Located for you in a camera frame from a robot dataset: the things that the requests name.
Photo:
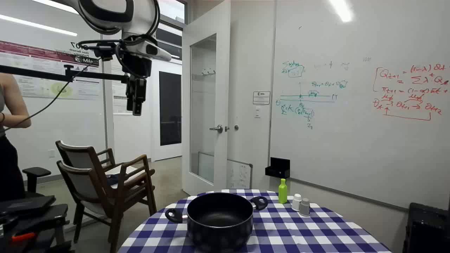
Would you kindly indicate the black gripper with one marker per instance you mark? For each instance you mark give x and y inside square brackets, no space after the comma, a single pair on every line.
[135,65]

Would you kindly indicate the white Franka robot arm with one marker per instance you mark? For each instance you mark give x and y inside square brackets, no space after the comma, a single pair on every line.
[105,11]

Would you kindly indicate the black cooking pot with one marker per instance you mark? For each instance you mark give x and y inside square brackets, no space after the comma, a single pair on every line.
[219,219]

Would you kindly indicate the white door with window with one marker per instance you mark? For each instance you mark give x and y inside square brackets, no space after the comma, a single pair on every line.
[205,102]

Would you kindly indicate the wooden armchair grey back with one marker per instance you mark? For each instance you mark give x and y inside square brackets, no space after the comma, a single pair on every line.
[100,194]
[77,156]

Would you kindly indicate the person in black shorts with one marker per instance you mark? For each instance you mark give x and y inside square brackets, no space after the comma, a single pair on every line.
[11,154]

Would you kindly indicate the black office chair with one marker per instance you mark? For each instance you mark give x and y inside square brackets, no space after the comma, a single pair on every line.
[32,211]

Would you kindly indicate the black whiteboard eraser holder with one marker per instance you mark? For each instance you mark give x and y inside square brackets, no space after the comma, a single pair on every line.
[278,167]

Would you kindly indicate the green plastic bottle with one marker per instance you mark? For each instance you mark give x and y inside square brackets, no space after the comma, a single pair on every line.
[282,191]

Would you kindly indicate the white shaker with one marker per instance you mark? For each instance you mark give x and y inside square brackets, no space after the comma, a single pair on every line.
[295,202]

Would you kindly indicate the grey shaker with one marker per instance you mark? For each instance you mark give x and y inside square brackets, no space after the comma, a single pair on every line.
[304,207]

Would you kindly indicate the blue white checkered tablecloth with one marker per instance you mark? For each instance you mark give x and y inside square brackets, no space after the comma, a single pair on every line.
[299,232]

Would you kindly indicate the whiteboard with writing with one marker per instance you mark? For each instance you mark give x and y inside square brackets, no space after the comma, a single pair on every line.
[356,140]

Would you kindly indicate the black suitcase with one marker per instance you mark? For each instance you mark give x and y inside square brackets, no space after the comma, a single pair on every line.
[426,229]

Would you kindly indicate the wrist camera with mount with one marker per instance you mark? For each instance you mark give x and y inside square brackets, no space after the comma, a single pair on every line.
[140,48]

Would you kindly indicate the black camera boom pole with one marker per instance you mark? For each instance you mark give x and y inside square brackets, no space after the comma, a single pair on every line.
[42,72]

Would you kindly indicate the small wall sign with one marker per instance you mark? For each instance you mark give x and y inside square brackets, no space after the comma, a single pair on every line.
[260,97]

